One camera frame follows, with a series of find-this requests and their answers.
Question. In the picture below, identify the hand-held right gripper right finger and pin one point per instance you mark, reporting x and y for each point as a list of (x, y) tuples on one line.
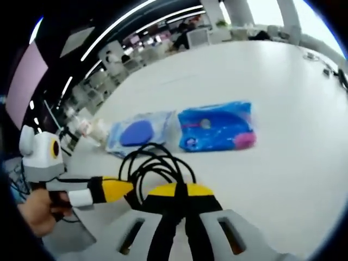
[(206, 223)]

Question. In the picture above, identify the green potted plant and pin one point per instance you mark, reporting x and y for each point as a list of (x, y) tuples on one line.
[(221, 23)]

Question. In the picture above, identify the white printed paper cup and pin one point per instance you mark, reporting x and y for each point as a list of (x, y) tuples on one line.
[(100, 131)]

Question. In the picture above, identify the black device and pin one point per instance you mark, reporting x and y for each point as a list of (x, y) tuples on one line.
[(343, 79)]

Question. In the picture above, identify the small black adapter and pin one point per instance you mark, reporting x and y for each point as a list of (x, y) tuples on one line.
[(326, 72)]

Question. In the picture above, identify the long curved ceiling light strip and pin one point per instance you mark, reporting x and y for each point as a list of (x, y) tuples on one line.
[(130, 21)]

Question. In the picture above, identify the bright blue wipes packet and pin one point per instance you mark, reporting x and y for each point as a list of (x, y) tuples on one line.
[(217, 127)]

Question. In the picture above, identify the person's left hand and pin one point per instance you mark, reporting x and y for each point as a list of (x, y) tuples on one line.
[(40, 210)]

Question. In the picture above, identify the large pink wall screen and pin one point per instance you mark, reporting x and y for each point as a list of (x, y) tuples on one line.
[(24, 81)]

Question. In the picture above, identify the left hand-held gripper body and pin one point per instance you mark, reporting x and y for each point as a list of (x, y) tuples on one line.
[(40, 157)]

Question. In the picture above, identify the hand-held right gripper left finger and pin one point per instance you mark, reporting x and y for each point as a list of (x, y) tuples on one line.
[(160, 223)]

